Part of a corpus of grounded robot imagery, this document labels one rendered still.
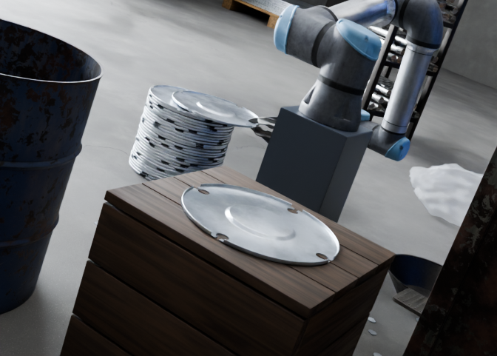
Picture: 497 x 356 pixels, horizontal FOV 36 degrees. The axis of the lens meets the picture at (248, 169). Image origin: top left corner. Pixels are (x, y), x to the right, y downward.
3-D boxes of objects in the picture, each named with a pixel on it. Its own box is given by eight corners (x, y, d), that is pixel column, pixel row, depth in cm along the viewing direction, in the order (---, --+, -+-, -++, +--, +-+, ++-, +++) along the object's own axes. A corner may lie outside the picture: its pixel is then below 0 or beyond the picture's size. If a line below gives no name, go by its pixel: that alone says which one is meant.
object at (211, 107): (154, 94, 233) (154, 91, 232) (204, 91, 258) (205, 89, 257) (230, 131, 221) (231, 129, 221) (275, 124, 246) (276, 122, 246)
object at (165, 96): (136, 95, 228) (137, 92, 228) (165, 82, 255) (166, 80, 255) (225, 129, 225) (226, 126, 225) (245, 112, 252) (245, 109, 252)
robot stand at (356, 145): (222, 271, 192) (280, 106, 179) (256, 255, 208) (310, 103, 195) (282, 306, 185) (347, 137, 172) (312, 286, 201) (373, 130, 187)
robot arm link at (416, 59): (464, 1, 208) (409, 159, 228) (429, -12, 213) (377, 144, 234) (448, 3, 199) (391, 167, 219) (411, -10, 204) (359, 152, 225)
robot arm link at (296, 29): (321, 28, 174) (429, -15, 212) (269, 7, 181) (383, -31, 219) (312, 75, 180) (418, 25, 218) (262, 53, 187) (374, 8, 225)
